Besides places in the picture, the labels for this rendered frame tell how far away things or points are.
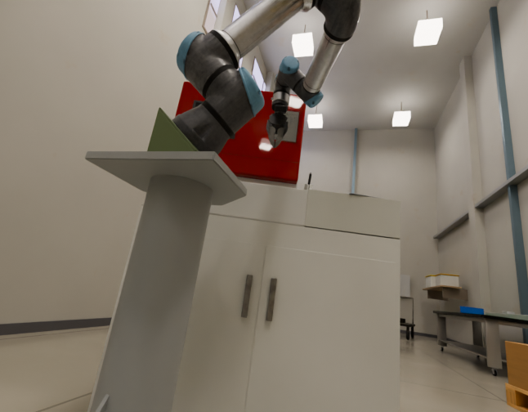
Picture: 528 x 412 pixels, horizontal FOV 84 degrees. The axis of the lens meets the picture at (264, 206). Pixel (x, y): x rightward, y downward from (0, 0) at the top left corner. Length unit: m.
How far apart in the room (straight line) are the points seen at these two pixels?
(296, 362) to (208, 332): 0.30
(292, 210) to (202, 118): 0.50
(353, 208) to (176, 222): 0.69
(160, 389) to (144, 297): 0.18
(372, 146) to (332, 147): 1.37
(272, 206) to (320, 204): 0.18
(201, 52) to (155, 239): 0.49
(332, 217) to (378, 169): 9.73
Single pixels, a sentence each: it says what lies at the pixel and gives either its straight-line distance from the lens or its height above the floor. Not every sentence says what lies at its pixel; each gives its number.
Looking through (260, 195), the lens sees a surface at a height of 0.91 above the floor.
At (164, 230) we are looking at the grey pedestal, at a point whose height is 0.67.
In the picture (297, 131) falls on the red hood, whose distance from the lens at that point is 1.90.
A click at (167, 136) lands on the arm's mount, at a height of 0.90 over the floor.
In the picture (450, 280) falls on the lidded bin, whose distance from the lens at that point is 7.99.
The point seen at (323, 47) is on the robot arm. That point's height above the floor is 1.35.
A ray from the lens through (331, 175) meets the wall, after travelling 10.71.
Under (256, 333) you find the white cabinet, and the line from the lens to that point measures 1.06.
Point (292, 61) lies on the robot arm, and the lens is 1.31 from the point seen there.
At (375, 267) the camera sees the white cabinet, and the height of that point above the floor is 0.70.
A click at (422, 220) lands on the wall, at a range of 10.43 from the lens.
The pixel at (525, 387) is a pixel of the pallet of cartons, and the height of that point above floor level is 0.17.
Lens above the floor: 0.57
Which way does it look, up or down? 16 degrees up
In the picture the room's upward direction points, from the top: 8 degrees clockwise
